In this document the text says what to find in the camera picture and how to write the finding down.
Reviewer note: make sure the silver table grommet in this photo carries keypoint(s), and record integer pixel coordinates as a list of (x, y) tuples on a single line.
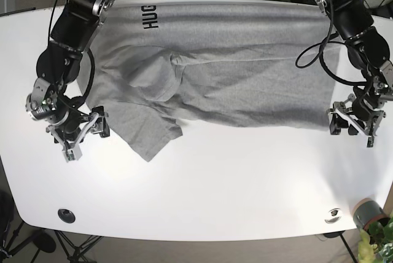
[(333, 216)]

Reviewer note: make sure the green potted plant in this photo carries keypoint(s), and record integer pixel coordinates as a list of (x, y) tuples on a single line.
[(376, 243)]

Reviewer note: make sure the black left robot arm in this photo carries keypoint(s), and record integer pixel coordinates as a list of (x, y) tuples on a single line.
[(352, 26)]

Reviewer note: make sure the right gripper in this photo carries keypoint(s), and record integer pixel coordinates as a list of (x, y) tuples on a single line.
[(64, 115)]

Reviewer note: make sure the grey T-shirt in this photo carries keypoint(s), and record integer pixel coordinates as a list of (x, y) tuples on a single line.
[(228, 63)]

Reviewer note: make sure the black table grommet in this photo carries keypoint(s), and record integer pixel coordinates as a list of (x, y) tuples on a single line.
[(66, 216)]

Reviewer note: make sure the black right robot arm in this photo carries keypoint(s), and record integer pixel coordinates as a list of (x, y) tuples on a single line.
[(68, 40)]

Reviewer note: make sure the grey plant pot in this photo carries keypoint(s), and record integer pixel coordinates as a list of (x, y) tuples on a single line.
[(368, 211)]

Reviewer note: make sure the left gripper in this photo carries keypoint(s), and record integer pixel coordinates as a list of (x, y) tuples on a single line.
[(367, 108)]

